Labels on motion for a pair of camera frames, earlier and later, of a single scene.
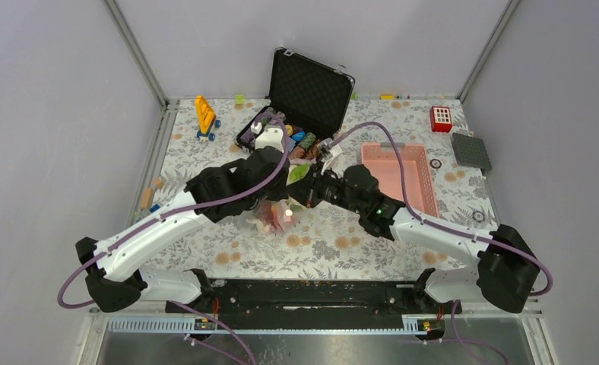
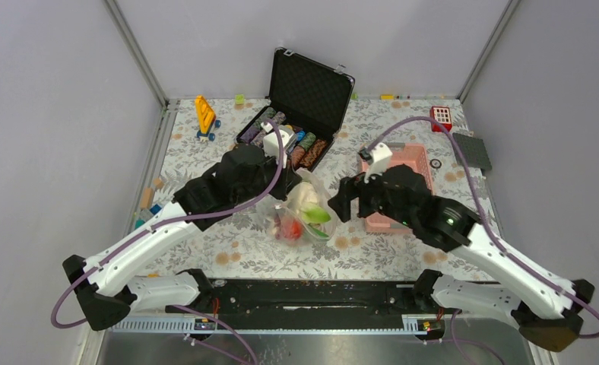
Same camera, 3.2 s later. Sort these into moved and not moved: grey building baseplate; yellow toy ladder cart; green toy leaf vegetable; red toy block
Moved: green toy leaf vegetable
Not moved: red toy block; grey building baseplate; yellow toy ladder cart
